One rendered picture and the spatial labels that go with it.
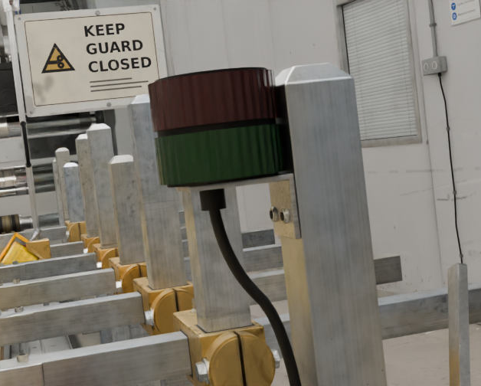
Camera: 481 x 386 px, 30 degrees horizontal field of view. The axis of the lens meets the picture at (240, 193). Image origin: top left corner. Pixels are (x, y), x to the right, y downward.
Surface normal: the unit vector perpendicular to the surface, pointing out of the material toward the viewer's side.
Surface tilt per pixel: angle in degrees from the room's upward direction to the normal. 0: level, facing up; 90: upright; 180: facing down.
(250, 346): 90
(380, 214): 90
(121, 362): 90
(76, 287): 90
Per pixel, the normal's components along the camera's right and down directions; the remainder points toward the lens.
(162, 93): -0.72, 0.12
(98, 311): 0.25, 0.02
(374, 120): -0.93, 0.13
